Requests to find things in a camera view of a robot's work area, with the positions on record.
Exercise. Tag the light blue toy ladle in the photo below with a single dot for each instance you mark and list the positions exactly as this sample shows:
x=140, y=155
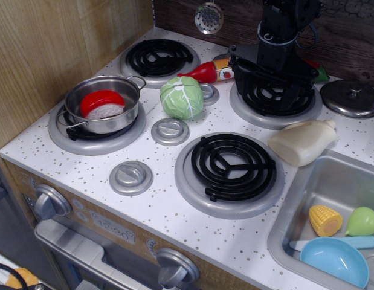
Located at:
x=339, y=257

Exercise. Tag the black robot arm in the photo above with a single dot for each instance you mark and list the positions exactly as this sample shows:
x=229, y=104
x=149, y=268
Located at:
x=281, y=19

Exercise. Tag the green toy pear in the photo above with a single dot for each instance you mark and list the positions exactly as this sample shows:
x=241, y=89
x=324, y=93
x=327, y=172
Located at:
x=361, y=222

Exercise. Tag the grey oven door handle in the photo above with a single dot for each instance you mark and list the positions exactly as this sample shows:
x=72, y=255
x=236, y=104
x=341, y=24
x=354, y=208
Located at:
x=88, y=258

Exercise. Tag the front right black burner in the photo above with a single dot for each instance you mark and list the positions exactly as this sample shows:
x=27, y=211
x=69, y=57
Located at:
x=229, y=176

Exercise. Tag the left grey oven knob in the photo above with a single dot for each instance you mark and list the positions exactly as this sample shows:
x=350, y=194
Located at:
x=50, y=203

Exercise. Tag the small steel pan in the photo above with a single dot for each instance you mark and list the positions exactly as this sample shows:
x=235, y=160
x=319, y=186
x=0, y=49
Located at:
x=124, y=86

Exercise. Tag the steel pot lid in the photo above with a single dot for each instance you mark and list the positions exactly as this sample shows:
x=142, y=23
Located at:
x=349, y=98

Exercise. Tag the back left black burner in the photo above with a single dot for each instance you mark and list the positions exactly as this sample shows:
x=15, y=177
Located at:
x=158, y=60

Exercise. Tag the grey stovetop knob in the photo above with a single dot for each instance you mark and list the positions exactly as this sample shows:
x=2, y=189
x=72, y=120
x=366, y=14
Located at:
x=170, y=132
x=210, y=94
x=131, y=178

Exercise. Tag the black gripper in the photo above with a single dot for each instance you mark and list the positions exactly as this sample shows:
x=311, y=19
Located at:
x=276, y=62

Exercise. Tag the front left black burner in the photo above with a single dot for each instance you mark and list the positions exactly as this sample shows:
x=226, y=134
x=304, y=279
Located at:
x=98, y=146

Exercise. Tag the red and white toy sushi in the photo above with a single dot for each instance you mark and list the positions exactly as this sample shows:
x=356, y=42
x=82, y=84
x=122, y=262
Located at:
x=102, y=104

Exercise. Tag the back right black burner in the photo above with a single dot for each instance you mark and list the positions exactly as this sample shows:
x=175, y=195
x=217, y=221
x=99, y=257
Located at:
x=273, y=122

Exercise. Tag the hanging steel skimmer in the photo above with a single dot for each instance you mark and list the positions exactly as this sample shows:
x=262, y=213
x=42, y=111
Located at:
x=209, y=18

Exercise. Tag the right grey oven knob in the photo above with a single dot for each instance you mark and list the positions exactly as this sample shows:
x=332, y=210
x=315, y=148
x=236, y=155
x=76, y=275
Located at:
x=177, y=271

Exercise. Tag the yellow toy corn piece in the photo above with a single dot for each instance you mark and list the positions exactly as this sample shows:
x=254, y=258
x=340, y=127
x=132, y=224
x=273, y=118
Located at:
x=324, y=220

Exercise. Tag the grey oven knob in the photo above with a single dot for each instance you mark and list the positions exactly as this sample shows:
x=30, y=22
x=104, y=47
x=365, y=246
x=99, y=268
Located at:
x=177, y=271
x=50, y=203

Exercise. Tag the cream toy mayonnaise bottle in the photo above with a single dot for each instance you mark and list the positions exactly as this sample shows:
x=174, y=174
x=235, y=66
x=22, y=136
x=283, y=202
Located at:
x=302, y=143

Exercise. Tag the red toy chili pepper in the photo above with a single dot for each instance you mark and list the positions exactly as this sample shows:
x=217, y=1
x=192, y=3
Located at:
x=322, y=74

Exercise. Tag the grey stovetop knob front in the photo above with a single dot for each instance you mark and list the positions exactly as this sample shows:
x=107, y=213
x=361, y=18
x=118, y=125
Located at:
x=131, y=178

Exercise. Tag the steel toy sink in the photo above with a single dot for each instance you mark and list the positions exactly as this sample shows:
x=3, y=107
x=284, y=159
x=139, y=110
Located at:
x=334, y=180

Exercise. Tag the grey stovetop knob back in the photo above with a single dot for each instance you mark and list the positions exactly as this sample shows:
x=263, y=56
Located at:
x=210, y=94

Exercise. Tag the black burner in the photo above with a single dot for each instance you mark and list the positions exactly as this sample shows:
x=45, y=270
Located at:
x=273, y=122
x=229, y=176
x=158, y=60
x=98, y=146

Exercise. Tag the green toy cabbage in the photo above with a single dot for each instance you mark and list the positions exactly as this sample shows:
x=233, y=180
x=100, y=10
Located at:
x=182, y=98

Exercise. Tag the grey stovetop knob middle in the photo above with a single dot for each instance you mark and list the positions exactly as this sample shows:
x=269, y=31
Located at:
x=170, y=132

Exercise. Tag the red toy ketchup bottle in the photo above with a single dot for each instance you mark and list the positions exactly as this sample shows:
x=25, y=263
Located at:
x=210, y=72

